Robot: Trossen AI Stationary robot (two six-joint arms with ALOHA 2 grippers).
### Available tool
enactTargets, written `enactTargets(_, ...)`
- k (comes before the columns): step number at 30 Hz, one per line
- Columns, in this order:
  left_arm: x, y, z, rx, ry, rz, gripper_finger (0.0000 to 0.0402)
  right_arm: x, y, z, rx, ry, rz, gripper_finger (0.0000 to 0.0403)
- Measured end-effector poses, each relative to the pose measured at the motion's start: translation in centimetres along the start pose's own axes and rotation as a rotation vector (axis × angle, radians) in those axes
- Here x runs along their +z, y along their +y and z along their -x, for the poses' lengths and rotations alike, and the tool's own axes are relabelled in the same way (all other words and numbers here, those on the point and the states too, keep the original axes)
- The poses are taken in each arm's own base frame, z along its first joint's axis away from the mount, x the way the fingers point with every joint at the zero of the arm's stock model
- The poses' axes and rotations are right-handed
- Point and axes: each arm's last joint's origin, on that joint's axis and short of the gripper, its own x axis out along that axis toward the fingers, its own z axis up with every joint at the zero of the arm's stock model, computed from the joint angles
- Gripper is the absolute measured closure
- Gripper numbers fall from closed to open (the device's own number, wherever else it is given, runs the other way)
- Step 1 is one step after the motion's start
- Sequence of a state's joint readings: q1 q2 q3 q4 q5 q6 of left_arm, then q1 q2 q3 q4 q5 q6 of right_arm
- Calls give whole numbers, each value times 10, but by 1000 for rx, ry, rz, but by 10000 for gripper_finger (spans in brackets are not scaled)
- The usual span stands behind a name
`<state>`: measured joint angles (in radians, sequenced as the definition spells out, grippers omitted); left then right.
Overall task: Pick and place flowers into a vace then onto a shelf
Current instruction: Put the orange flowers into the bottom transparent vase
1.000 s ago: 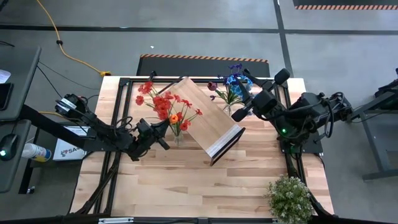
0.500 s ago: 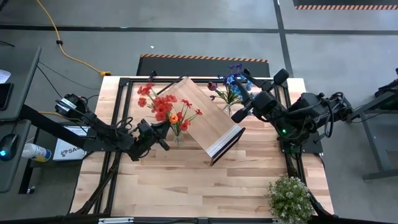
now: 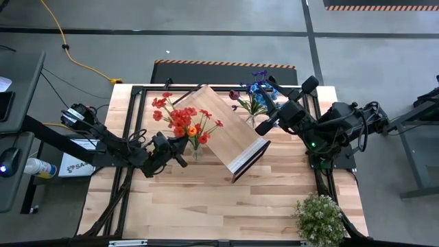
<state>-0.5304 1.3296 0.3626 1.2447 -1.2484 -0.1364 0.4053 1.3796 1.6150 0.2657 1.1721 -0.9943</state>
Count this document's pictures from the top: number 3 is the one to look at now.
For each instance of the black striped-edge floor mat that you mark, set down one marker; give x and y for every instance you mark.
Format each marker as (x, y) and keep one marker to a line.
(205, 73)
(377, 2)

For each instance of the black aluminium table frame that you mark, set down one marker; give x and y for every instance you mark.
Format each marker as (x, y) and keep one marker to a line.
(138, 90)

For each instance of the black desk caster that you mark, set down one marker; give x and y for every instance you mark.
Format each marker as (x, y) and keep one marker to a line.
(34, 210)

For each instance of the wooden shelf black metal frame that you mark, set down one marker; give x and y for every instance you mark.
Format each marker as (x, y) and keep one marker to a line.
(233, 137)

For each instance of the grey desk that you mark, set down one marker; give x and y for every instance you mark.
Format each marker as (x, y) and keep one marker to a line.
(24, 103)

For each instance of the orange artificial tulip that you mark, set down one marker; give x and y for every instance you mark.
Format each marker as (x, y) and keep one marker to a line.
(192, 131)

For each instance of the green potted plant white blossoms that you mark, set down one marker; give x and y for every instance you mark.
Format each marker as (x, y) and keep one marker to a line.
(320, 219)

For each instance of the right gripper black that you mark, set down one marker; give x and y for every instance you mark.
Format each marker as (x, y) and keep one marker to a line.
(294, 115)

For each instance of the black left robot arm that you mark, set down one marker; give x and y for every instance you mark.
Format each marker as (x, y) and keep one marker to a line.
(113, 144)

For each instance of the clear glass vase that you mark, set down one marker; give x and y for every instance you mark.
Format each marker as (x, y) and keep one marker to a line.
(196, 154)
(252, 120)

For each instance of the black frame clamp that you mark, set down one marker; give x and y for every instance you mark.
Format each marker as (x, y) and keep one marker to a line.
(168, 83)
(271, 81)

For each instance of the black computer mouse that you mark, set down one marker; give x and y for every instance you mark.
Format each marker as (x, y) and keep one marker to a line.
(10, 159)

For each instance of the white printed cardboard box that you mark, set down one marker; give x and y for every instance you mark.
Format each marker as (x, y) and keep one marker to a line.
(77, 168)

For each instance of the dark red artificial tulip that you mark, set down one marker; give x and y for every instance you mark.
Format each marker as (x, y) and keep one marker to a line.
(234, 95)

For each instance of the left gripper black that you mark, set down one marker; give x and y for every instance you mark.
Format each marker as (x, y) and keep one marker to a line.
(159, 158)

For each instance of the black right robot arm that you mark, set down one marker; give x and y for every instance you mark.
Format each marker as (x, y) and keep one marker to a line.
(343, 123)

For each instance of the black phone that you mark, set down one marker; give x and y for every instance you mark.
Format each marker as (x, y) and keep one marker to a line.
(6, 106)

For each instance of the white spray bottle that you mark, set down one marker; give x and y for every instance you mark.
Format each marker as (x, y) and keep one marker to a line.
(37, 166)

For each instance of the purple artificial flower bunch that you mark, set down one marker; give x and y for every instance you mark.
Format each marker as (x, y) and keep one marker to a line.
(260, 73)

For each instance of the silver metal bracket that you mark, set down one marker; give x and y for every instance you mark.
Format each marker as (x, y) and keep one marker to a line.
(127, 243)

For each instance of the small red flower bunch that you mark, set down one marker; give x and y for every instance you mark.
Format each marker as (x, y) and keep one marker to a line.
(158, 102)

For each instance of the large red flower bunch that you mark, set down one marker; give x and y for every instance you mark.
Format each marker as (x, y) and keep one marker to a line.
(181, 120)

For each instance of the black metal stand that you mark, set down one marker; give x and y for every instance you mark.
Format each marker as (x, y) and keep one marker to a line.
(420, 171)

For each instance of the blue artificial flower bunch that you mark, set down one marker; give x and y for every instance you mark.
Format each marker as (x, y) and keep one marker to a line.
(255, 88)

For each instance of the white paper sheet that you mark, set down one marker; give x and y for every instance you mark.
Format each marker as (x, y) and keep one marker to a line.
(4, 84)

